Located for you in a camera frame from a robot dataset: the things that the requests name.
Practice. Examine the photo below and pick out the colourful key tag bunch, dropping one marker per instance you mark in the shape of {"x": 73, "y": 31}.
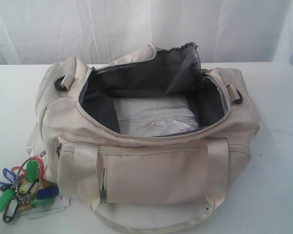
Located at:
{"x": 25, "y": 188}

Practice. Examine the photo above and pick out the white barcode paper tag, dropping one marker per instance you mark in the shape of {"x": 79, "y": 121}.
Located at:
{"x": 58, "y": 204}

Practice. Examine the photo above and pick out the cream duffel bag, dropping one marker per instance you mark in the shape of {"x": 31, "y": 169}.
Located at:
{"x": 137, "y": 184}

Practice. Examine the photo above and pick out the clear plastic bag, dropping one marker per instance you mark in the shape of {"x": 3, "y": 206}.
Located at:
{"x": 154, "y": 117}

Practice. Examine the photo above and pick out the white curtain backdrop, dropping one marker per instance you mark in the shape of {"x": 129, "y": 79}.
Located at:
{"x": 100, "y": 31}

